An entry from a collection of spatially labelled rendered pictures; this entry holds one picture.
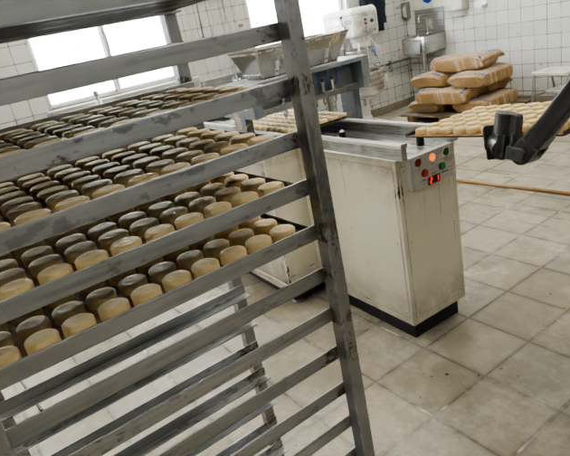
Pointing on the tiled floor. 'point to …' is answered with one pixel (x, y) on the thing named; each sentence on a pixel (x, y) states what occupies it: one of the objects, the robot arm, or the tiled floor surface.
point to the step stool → (553, 78)
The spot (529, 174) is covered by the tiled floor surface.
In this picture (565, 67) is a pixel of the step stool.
